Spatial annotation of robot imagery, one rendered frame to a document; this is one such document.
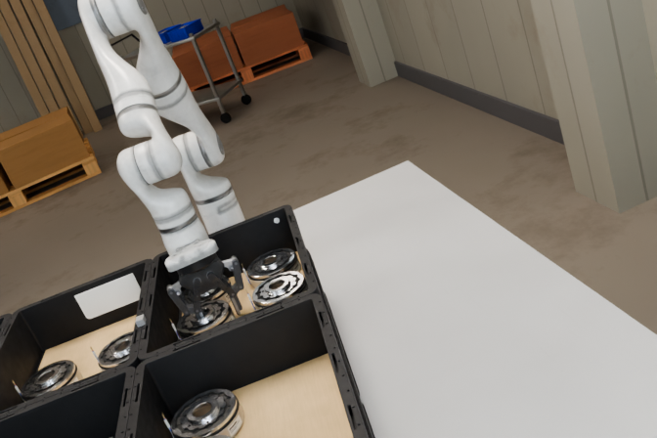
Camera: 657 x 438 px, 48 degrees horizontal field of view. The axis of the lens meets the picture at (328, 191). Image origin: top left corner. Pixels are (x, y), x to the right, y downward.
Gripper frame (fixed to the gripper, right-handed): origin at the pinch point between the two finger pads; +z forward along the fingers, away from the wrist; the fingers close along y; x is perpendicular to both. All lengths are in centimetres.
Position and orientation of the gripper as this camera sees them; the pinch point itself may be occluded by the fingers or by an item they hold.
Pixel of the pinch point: (220, 313)
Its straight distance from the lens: 138.2
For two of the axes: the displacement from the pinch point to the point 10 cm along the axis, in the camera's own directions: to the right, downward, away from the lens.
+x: 2.8, 2.7, -9.2
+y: -9.0, 4.0, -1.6
